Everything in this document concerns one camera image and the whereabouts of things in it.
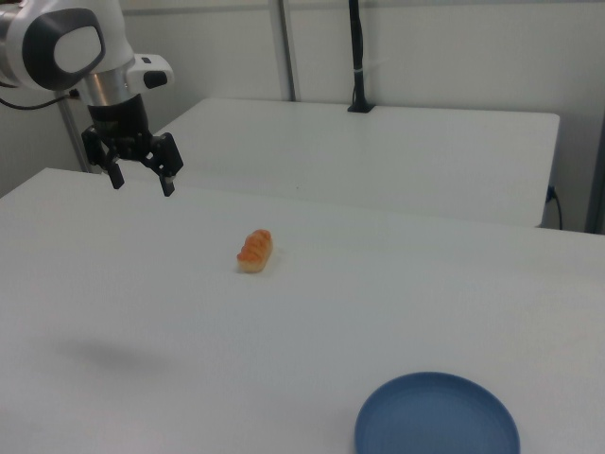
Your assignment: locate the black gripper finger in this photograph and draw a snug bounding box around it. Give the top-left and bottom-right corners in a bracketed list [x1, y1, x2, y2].
[80, 126, 126, 191]
[138, 132, 185, 198]

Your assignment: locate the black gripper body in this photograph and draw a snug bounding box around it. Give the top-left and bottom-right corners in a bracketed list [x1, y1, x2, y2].
[86, 93, 157, 166]

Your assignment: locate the orange salmon sushi toy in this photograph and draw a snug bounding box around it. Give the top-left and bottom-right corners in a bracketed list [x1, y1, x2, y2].
[234, 228, 275, 275]

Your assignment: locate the white side table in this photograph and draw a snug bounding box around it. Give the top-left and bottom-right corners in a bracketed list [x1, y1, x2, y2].
[101, 97, 562, 230]

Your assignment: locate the blue round plate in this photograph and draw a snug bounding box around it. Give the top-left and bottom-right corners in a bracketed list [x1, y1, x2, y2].
[354, 372, 522, 454]

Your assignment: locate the aluminium profile post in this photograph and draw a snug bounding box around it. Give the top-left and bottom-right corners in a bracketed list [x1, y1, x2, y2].
[56, 92, 92, 174]

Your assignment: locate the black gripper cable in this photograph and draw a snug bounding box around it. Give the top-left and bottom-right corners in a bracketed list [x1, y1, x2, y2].
[0, 88, 80, 112]

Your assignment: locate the grey partition frame post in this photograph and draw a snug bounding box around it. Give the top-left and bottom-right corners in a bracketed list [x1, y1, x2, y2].
[268, 0, 302, 102]

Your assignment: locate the black camera pole with base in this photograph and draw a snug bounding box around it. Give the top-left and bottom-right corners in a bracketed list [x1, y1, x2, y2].
[347, 0, 376, 114]

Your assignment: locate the black power cable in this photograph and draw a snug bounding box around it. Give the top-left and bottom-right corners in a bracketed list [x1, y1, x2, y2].
[546, 184, 564, 232]

